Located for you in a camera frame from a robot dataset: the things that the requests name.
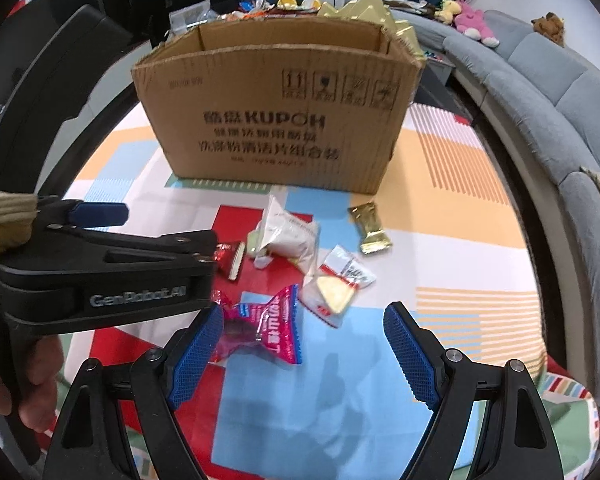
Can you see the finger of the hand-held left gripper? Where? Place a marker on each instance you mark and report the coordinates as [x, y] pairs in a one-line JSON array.
[[100, 214], [180, 245]]

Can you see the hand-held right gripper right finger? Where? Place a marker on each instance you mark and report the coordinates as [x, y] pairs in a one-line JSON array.
[[410, 355]]

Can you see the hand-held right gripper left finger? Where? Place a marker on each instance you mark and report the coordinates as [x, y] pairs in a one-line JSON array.
[[195, 355]]

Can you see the red snack packet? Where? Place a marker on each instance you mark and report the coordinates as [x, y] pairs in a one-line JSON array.
[[228, 259]]

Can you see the magenta snack packet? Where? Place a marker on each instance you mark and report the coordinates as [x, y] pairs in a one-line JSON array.
[[270, 325]]

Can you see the gold snack packet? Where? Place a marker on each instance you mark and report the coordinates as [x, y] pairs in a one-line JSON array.
[[370, 227]]

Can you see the brown cardboard box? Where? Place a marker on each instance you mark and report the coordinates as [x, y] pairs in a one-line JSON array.
[[280, 110]]

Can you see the person's left forearm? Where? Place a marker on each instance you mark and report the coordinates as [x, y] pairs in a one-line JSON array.
[[0, 220]]

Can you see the person's left hand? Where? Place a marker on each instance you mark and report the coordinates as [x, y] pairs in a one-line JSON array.
[[45, 375]]

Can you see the white red biscuit packet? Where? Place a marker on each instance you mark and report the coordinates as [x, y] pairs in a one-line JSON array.
[[340, 280]]

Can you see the colourful checked tablecloth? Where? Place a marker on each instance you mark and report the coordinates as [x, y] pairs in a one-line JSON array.
[[455, 260]]

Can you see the large white snack packet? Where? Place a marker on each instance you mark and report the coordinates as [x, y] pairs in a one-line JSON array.
[[285, 232]]

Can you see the clear plastic container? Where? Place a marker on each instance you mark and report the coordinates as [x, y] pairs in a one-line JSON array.
[[190, 15]]

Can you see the pile of wrapped candies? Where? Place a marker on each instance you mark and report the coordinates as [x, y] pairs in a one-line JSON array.
[[250, 10]]

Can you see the grey storage bin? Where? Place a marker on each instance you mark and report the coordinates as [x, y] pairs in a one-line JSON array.
[[437, 70]]

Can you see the grey curved sofa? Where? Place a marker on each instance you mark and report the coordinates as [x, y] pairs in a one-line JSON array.
[[545, 90]]

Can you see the gold mountain-shaped tin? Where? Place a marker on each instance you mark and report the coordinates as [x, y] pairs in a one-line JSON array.
[[375, 10]]

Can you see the scattered papers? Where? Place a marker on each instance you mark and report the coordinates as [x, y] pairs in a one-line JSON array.
[[412, 5]]

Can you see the pink plush toy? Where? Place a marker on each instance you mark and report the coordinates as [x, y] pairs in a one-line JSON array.
[[472, 22]]

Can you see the yellow plush toy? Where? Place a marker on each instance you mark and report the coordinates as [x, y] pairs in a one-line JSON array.
[[449, 10]]

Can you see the brown plush toy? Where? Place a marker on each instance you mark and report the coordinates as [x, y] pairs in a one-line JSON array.
[[549, 27]]

